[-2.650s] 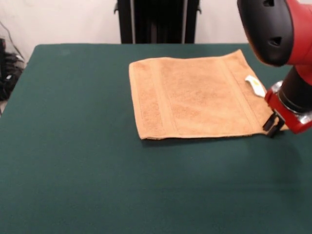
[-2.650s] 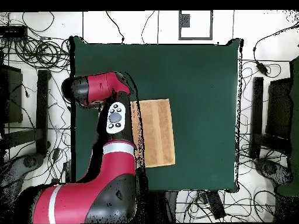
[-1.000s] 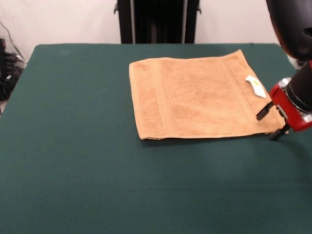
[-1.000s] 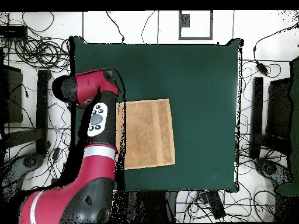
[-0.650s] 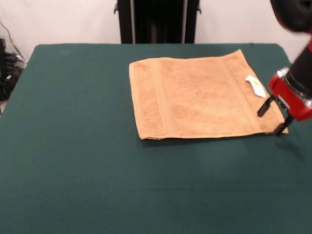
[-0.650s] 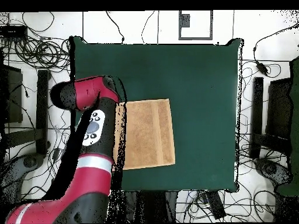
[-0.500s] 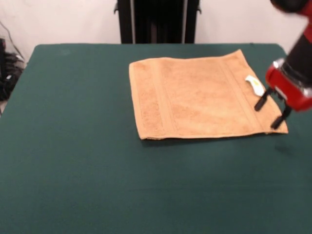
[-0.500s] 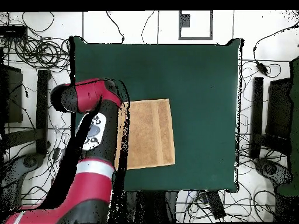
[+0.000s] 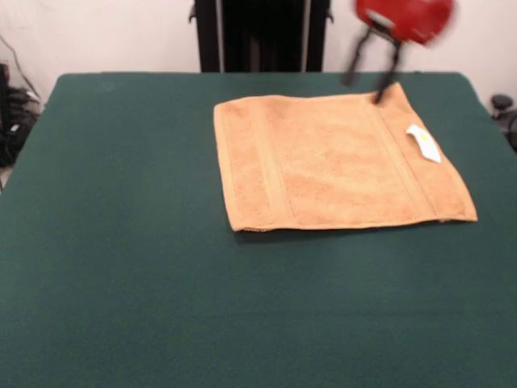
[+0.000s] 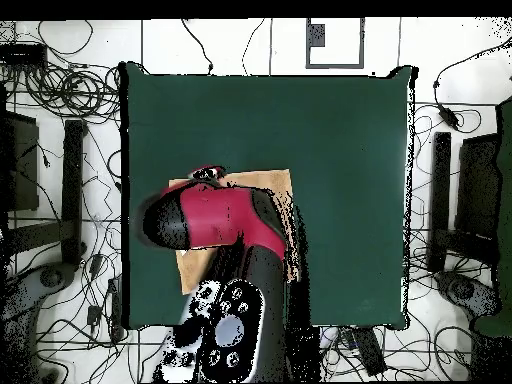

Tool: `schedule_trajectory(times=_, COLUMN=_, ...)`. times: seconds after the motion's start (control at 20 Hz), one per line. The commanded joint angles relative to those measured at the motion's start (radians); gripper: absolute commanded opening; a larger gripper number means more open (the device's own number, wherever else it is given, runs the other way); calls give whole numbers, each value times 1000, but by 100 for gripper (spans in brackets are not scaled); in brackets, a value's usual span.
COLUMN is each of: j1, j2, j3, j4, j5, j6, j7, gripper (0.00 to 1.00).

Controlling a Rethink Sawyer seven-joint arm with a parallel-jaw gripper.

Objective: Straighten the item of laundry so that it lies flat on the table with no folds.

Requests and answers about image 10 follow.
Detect tan terry towel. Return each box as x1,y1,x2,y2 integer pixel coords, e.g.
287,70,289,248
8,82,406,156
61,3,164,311
167,168,300,296

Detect flat black box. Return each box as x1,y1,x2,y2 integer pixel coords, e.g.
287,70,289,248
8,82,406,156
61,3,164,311
0,42,47,67

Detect dark green table cloth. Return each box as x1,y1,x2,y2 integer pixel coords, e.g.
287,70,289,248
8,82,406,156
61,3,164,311
119,61,417,331

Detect black stand bar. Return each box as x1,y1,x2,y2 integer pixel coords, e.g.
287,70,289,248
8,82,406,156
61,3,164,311
3,119,88,267
425,131,501,275

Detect black power strip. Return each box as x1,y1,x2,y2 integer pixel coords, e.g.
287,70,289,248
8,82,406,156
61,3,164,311
106,275,126,343
350,326,388,378

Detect large black box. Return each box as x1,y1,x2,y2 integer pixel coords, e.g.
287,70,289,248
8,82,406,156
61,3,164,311
454,133,501,241
0,110,40,213

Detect dark stand base with knob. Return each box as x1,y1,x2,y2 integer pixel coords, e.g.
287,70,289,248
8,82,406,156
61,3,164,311
0,262,77,383
434,270,503,321

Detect black power adapter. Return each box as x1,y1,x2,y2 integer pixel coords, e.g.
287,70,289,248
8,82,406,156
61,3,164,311
437,102,461,131

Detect black cable with plug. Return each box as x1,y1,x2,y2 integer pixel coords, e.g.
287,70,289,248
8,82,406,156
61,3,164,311
180,18,215,76

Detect thin black cable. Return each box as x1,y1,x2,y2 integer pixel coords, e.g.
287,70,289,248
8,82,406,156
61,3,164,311
240,17,267,77

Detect coiled black cables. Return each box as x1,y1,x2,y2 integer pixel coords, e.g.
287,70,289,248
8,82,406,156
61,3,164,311
23,63,121,121

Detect grey square frame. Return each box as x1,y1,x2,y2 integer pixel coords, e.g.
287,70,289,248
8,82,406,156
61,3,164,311
305,17,366,70

